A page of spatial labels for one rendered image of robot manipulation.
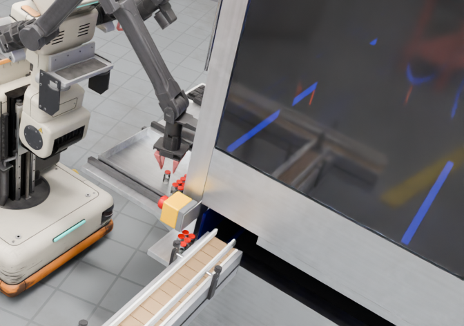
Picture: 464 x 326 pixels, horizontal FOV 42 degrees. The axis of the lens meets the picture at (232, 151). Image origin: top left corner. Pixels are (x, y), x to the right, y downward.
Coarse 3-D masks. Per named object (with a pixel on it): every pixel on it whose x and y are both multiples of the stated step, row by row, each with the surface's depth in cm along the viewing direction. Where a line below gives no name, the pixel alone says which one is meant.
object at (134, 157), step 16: (128, 144) 211; (144, 144) 214; (112, 160) 202; (128, 160) 204; (144, 160) 206; (128, 176) 194; (144, 176) 199; (160, 176) 201; (176, 176) 203; (160, 192) 189
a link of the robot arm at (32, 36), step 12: (60, 0) 174; (72, 0) 172; (48, 12) 179; (60, 12) 177; (36, 24) 184; (48, 24) 182; (60, 24) 184; (24, 36) 187; (36, 36) 184; (36, 48) 188
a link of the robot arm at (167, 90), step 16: (112, 0) 162; (128, 0) 166; (128, 16) 166; (128, 32) 169; (144, 32) 169; (144, 48) 170; (144, 64) 174; (160, 64) 173; (160, 80) 174; (160, 96) 177; (176, 96) 180; (176, 112) 178
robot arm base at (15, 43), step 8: (8, 24) 193; (16, 24) 192; (0, 32) 193; (8, 32) 191; (16, 32) 190; (0, 40) 192; (8, 40) 193; (16, 40) 193; (8, 48) 194; (16, 48) 196
